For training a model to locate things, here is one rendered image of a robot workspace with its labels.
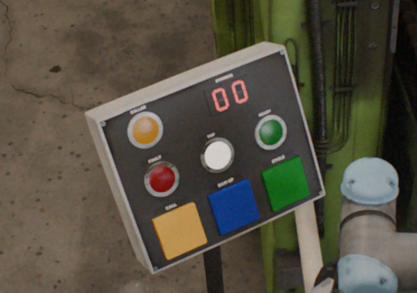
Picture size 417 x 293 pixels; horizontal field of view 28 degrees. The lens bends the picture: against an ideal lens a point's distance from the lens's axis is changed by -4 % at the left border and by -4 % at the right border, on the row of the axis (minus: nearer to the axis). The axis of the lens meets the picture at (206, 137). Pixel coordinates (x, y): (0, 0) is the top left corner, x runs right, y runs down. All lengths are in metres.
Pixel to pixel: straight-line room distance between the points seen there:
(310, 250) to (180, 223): 0.50
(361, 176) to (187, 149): 0.38
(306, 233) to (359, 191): 0.78
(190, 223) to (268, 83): 0.26
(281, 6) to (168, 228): 0.47
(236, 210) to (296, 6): 0.40
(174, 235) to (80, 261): 1.29
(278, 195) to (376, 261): 0.45
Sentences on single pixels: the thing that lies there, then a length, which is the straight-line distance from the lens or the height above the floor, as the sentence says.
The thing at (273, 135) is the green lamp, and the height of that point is 1.09.
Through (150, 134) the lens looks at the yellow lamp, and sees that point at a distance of 1.34.
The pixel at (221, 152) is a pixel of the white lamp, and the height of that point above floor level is 1.09.
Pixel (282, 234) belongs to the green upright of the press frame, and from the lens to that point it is 2.05.
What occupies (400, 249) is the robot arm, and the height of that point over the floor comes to 1.27.
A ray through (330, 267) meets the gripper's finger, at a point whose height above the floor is 1.05.
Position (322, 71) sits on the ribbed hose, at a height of 1.01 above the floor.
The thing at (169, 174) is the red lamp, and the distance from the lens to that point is 1.37.
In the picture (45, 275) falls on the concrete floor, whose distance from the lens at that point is 2.66.
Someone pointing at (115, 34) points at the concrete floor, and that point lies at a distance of 3.43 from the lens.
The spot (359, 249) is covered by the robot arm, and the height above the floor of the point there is 1.27.
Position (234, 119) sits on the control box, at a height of 1.13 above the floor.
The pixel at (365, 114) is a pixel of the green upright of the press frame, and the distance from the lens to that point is 1.79.
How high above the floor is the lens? 2.10
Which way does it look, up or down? 45 degrees down
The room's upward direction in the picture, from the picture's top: 5 degrees counter-clockwise
